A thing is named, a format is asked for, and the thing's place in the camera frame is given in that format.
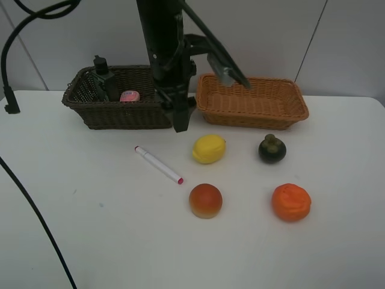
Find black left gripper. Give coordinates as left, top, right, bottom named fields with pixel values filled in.
left=154, top=1, right=251, bottom=132

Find yellow lemon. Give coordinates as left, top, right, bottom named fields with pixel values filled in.
left=192, top=134, right=226, bottom=164

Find pink bottle white cap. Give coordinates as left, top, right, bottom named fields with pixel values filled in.
left=120, top=90, right=140, bottom=102

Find dark green pump bottle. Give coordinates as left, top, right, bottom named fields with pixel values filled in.
left=91, top=55, right=120, bottom=102

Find white marker pink caps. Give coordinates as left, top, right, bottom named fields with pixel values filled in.
left=135, top=146, right=184, bottom=185

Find dark purple mangosteen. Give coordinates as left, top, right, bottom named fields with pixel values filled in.
left=258, top=134, right=286, bottom=164

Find red orange peach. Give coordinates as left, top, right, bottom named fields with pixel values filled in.
left=189, top=184, right=223, bottom=219

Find orange tangerine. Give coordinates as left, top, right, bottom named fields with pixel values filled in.
left=271, top=183, right=312, bottom=222

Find dark grey whiteboard eraser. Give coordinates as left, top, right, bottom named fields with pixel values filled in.
left=206, top=53, right=235, bottom=87

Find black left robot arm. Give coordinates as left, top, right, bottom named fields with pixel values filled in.
left=137, top=1, right=251, bottom=132

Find orange wicker basket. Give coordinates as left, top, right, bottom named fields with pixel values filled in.
left=196, top=74, right=309, bottom=130

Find dark brown wicker basket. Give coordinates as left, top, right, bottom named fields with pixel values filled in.
left=62, top=65, right=171, bottom=130

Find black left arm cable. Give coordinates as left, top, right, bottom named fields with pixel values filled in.
left=0, top=0, right=82, bottom=289

